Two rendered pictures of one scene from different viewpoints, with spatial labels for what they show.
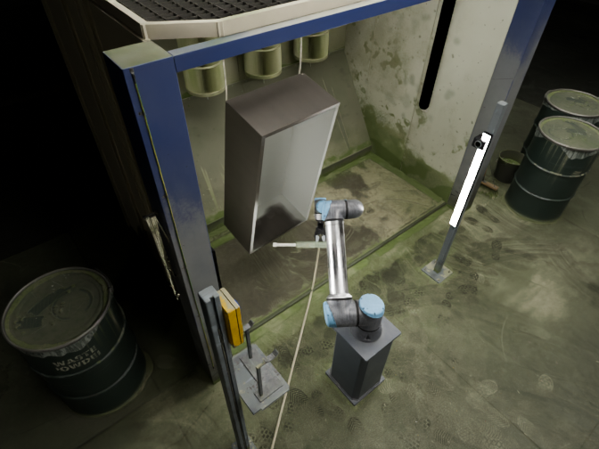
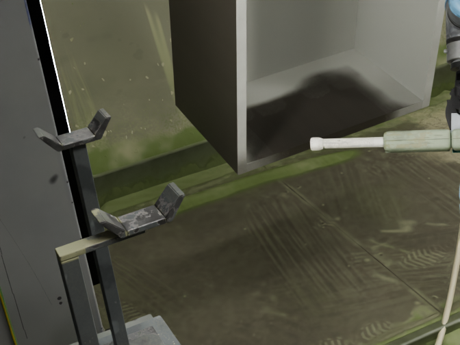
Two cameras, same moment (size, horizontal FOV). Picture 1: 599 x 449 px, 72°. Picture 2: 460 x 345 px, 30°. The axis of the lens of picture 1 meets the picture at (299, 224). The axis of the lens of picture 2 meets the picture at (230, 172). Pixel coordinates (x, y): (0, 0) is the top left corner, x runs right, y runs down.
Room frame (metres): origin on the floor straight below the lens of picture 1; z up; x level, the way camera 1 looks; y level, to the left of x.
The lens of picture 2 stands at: (0.34, -0.15, 1.49)
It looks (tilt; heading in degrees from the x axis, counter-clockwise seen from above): 29 degrees down; 17
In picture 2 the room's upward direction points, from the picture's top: 7 degrees counter-clockwise
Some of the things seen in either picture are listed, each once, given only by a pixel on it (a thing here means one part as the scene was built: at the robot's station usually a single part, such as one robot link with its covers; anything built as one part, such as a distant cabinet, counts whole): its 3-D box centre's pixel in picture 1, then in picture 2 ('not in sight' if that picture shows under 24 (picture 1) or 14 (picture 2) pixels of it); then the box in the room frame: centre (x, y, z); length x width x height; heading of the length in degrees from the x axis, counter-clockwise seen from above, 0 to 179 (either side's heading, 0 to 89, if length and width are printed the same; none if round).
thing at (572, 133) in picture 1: (571, 133); not in sight; (3.31, -2.46, 0.86); 0.54 x 0.54 x 0.01
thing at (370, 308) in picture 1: (368, 311); not in sight; (1.37, -0.41, 0.83); 0.17 x 0.15 x 0.18; 95
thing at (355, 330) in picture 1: (367, 324); not in sight; (1.37, -0.42, 0.69); 0.19 x 0.19 x 0.10
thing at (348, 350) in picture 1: (359, 354); not in sight; (1.37, -0.42, 0.32); 0.31 x 0.31 x 0.64; 40
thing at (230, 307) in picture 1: (228, 318); not in sight; (0.92, 0.28, 1.42); 0.12 x 0.06 x 0.26; 40
